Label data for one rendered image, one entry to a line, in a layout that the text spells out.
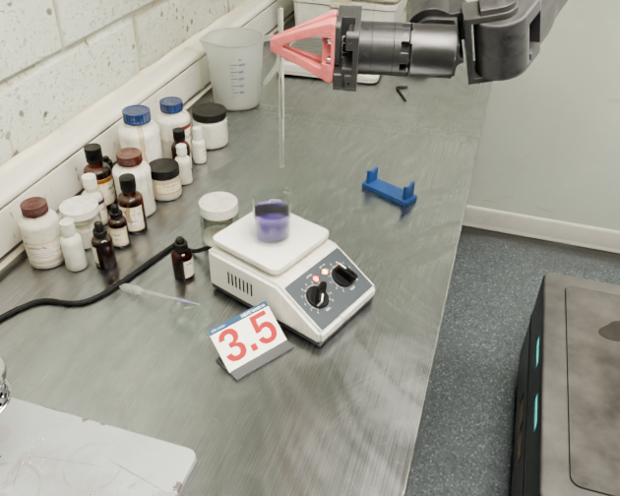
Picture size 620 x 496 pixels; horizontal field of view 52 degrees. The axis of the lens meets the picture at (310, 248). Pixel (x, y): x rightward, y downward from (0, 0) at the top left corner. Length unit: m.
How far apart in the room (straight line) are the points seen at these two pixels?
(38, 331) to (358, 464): 0.45
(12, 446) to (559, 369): 1.06
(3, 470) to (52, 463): 0.05
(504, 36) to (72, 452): 0.63
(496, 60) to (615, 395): 0.88
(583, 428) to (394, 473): 0.69
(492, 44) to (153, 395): 0.55
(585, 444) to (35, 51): 1.16
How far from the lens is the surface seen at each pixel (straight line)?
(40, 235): 0.99
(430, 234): 1.05
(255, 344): 0.82
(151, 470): 0.72
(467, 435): 1.75
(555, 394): 1.40
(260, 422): 0.75
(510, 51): 0.73
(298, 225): 0.89
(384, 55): 0.72
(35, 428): 0.79
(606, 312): 1.63
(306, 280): 0.84
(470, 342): 1.98
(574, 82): 2.24
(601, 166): 2.37
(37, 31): 1.12
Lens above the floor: 1.34
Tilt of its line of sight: 36 degrees down
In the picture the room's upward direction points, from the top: 1 degrees clockwise
